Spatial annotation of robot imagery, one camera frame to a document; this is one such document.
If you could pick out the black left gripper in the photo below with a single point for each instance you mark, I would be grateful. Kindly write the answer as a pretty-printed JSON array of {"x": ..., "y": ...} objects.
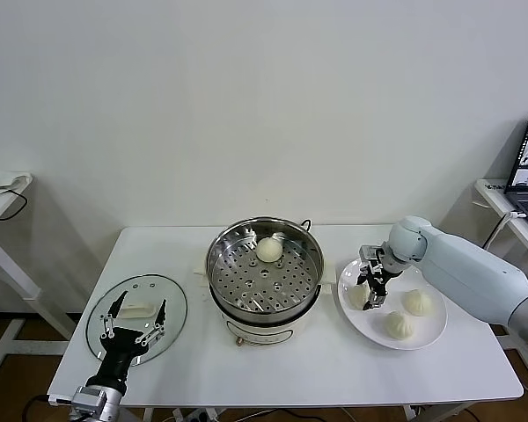
[{"x": 119, "y": 351}]

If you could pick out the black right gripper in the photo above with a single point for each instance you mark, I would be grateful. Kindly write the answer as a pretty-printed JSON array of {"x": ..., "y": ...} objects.
[{"x": 378, "y": 279}]

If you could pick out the white steamed baozi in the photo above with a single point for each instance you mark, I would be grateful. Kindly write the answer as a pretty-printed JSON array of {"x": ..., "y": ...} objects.
[
  {"x": 418, "y": 303},
  {"x": 356, "y": 299},
  {"x": 399, "y": 326},
  {"x": 269, "y": 250}
]

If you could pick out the round glass pot lid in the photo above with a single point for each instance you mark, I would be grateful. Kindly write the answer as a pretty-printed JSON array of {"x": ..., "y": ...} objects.
[{"x": 176, "y": 307}]

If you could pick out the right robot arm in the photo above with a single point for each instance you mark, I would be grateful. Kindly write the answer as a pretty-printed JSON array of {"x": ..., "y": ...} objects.
[{"x": 466, "y": 272}]

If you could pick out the stainless steel steamer basket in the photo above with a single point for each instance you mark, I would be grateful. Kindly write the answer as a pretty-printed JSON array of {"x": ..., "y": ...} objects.
[{"x": 264, "y": 281}]

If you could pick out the white round plate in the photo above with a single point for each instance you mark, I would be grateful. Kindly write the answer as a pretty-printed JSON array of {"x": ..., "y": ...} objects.
[{"x": 431, "y": 334}]

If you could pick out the white side table with laptop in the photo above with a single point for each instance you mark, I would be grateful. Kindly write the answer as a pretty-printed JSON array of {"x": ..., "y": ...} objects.
[{"x": 488, "y": 189}]

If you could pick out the white charger plug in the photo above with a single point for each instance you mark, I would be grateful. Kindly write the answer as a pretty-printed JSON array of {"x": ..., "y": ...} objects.
[{"x": 517, "y": 215}]

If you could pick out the grey open laptop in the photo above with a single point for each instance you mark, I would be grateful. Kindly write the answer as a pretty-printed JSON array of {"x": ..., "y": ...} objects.
[{"x": 525, "y": 176}]

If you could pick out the white folded cloth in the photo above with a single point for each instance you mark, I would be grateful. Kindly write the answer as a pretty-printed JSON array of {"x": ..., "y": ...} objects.
[{"x": 0, "y": 178}]

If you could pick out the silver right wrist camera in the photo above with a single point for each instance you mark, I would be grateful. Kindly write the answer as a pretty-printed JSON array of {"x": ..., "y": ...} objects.
[{"x": 368, "y": 254}]

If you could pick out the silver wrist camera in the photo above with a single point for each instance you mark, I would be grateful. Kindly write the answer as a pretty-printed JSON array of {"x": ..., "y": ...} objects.
[
  {"x": 368, "y": 254},
  {"x": 88, "y": 395}
]

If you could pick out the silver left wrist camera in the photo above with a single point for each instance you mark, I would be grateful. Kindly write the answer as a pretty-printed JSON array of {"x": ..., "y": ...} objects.
[{"x": 88, "y": 395}]

